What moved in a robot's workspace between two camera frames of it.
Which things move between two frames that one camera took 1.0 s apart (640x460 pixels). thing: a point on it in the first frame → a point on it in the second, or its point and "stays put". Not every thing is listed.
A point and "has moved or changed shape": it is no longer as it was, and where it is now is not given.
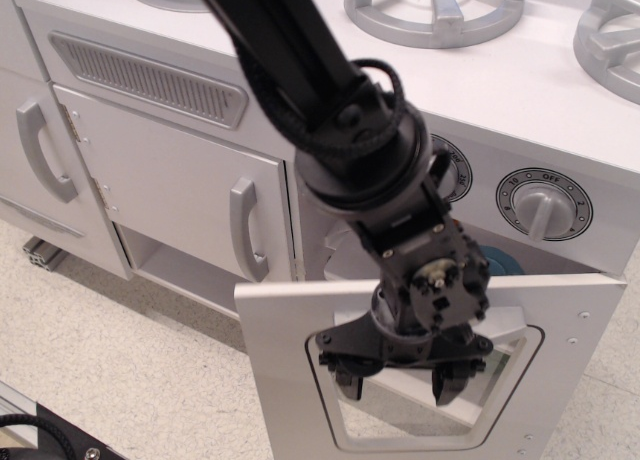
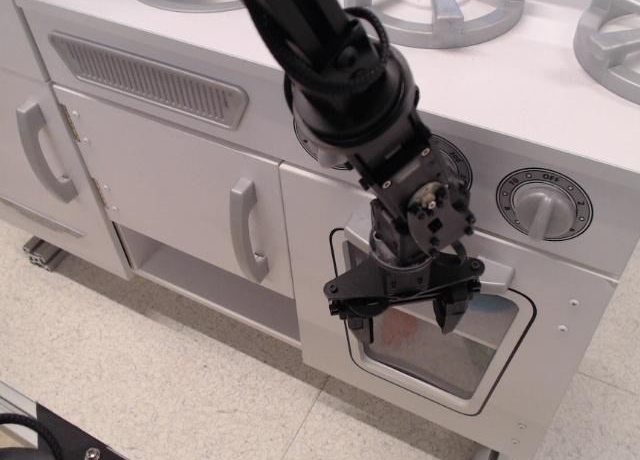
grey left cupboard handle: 31,120 stays put
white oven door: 560,406 has moved or changed shape
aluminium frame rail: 52,258 stays put
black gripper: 358,347 → 397,268
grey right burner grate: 603,55 stays put
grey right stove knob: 544,204 stays put
